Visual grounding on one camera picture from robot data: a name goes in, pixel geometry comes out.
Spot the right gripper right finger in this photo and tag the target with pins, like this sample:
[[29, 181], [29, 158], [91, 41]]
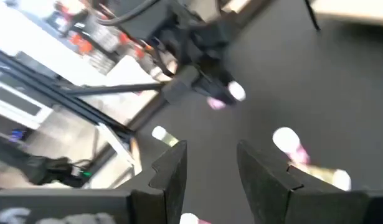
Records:
[[266, 193]]

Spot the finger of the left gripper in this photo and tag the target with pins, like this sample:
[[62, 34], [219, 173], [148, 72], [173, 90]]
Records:
[[224, 79], [216, 95]]

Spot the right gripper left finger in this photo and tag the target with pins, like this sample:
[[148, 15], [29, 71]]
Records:
[[174, 186]]

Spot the pink medicine bottle white cap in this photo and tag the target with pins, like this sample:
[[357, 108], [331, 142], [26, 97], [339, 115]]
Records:
[[286, 140], [237, 91], [189, 219]]

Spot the yellow medicine bottle white cap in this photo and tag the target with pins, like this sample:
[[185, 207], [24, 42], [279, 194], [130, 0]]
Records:
[[160, 133], [340, 180]]

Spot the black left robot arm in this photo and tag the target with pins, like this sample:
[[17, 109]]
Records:
[[178, 37]]

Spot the wooden table side board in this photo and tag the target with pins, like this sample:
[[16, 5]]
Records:
[[122, 105]]

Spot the black electronic device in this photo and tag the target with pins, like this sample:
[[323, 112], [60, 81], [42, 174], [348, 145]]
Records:
[[54, 171]]

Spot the black metal table frame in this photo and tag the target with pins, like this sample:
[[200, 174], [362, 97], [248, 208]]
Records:
[[116, 88]]

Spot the wooden shelf black metal frame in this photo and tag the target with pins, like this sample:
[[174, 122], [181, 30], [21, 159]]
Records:
[[350, 9]]

